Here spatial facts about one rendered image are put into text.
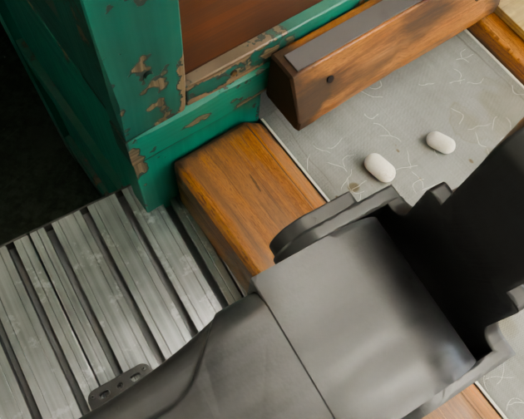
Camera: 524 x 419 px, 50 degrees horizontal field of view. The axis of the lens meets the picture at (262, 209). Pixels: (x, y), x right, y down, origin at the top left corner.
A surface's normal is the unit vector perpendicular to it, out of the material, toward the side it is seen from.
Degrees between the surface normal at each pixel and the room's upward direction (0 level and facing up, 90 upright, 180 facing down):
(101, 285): 0
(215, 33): 90
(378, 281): 10
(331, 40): 0
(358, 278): 0
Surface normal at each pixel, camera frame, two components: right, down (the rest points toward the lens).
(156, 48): 0.58, 0.76
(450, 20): 0.56, 0.54
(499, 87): 0.07, -0.38
